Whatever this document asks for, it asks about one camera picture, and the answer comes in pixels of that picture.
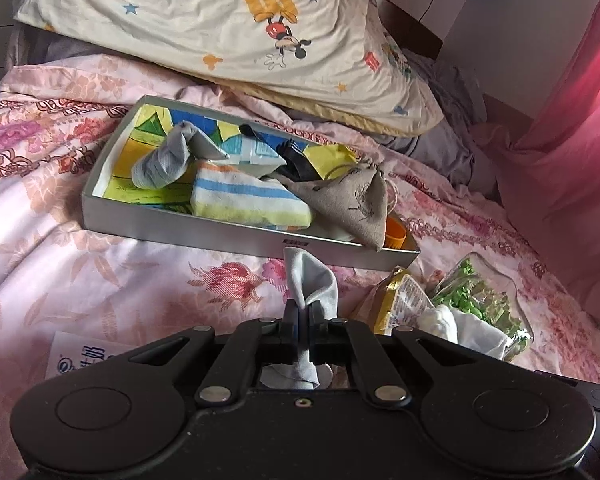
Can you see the yellow snack packet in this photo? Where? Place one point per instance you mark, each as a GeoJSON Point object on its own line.
{"type": "Point", "coordinates": [400, 305]}

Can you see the black sock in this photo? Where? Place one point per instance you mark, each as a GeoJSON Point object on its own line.
{"type": "Point", "coordinates": [297, 162]}

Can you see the teal wet wipe packet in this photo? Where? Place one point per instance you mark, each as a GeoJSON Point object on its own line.
{"type": "Point", "coordinates": [255, 152]}

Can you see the grey soft cloth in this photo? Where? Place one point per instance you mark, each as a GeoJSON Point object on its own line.
{"type": "Point", "coordinates": [310, 280]}

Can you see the grey face mask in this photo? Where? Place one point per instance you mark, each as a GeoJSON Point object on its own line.
{"type": "Point", "coordinates": [165, 165]}

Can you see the orange plastic cup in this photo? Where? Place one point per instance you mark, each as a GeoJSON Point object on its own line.
{"type": "Point", "coordinates": [395, 235]}

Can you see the yellow blue striped towel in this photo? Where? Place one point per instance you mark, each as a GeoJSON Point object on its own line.
{"type": "Point", "coordinates": [245, 195]}

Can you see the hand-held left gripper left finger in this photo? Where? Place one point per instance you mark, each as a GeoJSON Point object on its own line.
{"type": "Point", "coordinates": [290, 332]}

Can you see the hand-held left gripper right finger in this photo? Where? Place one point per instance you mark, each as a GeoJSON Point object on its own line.
{"type": "Point", "coordinates": [314, 335]}

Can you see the brown wooden headboard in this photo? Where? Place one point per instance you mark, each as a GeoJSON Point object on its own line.
{"type": "Point", "coordinates": [405, 25]}

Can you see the pink floral bedsheet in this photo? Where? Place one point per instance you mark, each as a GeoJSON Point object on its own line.
{"type": "Point", "coordinates": [55, 260]}

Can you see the white quilted cloth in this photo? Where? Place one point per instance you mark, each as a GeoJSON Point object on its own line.
{"type": "Point", "coordinates": [460, 330]}

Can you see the pink curtain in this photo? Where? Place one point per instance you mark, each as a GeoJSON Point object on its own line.
{"type": "Point", "coordinates": [570, 135]}

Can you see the cartoon print pillow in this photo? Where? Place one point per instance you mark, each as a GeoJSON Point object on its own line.
{"type": "Point", "coordinates": [180, 20]}

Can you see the white milk carton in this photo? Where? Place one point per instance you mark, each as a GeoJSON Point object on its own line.
{"type": "Point", "coordinates": [75, 355]}

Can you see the grey crumpled blanket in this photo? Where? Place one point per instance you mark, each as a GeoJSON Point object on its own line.
{"type": "Point", "coordinates": [445, 150]}

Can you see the grey shallow box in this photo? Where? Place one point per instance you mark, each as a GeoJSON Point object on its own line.
{"type": "Point", "coordinates": [180, 230]}

